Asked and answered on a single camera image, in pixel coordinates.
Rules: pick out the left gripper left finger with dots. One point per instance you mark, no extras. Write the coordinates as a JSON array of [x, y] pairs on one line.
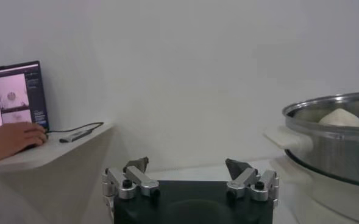
[[136, 179]]

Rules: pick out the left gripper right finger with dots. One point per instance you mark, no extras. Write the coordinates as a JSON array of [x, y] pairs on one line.
[[246, 179]]

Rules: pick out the white steamed baozi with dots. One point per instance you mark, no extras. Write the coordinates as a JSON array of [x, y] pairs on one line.
[[340, 118]]

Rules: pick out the steel steamer pot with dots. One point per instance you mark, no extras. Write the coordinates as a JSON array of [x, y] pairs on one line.
[[289, 141]]

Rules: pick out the bare person hand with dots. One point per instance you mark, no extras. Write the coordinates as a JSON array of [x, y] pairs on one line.
[[11, 140]]

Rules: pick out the grey USB hub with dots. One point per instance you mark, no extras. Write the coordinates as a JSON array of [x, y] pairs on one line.
[[75, 136]]

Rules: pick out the white side table with hub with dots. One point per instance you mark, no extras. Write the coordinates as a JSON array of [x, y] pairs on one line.
[[60, 170]]

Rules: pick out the black laptop beside mouse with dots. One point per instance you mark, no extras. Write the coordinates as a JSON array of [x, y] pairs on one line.
[[14, 91]]

